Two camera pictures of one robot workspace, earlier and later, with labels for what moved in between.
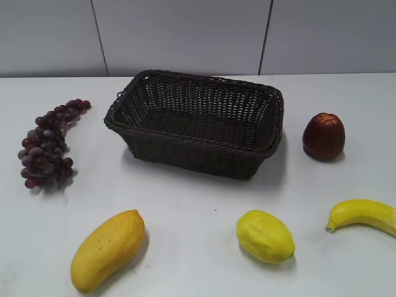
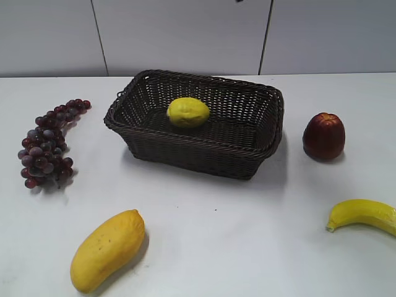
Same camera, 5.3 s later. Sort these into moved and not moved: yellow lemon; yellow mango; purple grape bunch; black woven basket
Moved: yellow lemon
Not moved: yellow mango; purple grape bunch; black woven basket
